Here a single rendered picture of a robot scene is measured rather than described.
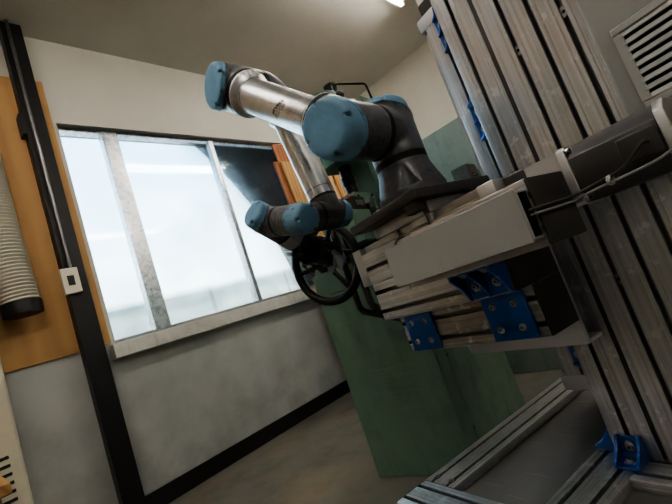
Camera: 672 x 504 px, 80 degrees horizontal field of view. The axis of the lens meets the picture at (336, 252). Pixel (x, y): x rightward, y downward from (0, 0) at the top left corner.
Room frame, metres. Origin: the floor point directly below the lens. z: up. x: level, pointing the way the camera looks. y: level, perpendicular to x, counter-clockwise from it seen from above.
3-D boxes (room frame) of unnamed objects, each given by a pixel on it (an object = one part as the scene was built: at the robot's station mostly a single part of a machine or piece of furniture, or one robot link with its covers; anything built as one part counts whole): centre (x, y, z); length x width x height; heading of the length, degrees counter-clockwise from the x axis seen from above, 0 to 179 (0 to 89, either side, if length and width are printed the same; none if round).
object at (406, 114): (0.85, -0.19, 0.98); 0.13 x 0.12 x 0.14; 135
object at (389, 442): (1.72, -0.21, 0.36); 0.58 x 0.45 x 0.71; 146
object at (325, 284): (1.72, -0.22, 0.76); 0.57 x 0.45 x 0.09; 146
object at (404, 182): (0.85, -0.20, 0.87); 0.15 x 0.15 x 0.10
